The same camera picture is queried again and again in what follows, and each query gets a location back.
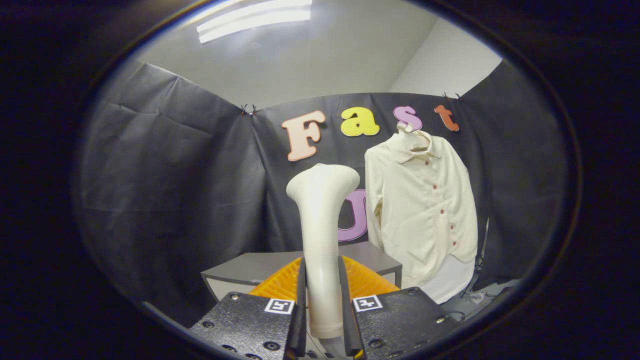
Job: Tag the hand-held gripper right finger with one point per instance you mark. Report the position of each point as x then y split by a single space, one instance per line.
347 325

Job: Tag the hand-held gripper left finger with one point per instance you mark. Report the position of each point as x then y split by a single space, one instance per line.
299 320

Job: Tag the cream garment steamer head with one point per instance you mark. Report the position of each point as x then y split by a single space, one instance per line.
320 235

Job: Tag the cream button-up shirt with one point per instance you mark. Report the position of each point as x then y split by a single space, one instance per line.
420 210

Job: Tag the white clothes hanger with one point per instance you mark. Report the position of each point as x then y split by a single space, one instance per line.
415 137

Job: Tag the grey cabinet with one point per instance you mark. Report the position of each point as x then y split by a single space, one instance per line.
250 267

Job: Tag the white cloth under shirt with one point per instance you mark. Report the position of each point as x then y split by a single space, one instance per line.
450 282

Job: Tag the black backdrop cloth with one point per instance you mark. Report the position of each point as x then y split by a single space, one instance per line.
175 190

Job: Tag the small black binder clip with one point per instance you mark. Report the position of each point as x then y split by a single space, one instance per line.
451 96
248 109

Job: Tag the ceiling light panel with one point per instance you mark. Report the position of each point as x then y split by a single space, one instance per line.
250 20

